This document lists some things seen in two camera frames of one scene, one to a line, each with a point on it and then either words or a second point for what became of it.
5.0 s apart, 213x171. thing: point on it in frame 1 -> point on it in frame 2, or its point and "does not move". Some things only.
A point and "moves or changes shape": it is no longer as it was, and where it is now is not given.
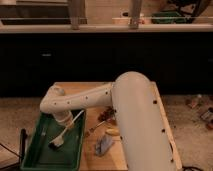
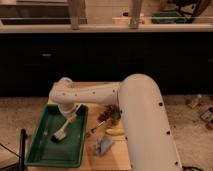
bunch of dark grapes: (107, 114) does not move
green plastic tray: (41, 128) moves or changes shape
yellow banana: (112, 131) does not move
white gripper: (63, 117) -> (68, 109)
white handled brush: (59, 141) moves or changes shape
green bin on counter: (168, 17) does not move
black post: (23, 134) does not move
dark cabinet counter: (34, 57) does not move
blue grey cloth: (103, 142) does not move
